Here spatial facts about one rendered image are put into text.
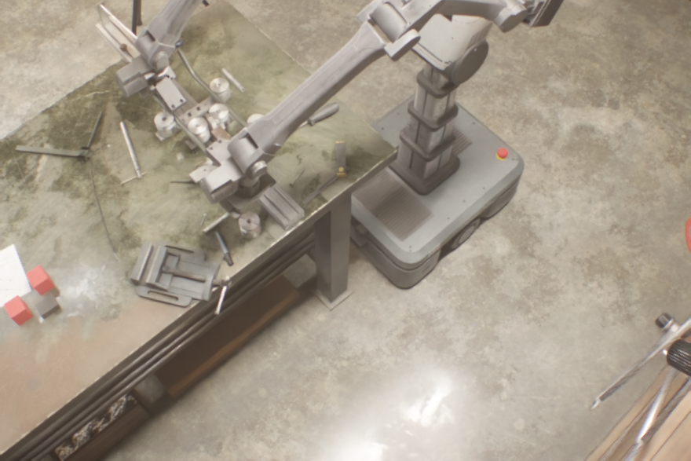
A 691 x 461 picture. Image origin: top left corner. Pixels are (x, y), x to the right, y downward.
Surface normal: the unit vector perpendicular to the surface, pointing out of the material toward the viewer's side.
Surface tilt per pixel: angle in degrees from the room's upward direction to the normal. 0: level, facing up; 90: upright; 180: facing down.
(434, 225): 0
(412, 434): 0
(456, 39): 95
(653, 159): 0
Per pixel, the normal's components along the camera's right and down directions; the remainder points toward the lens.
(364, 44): -0.33, -0.02
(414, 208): 0.01, -0.48
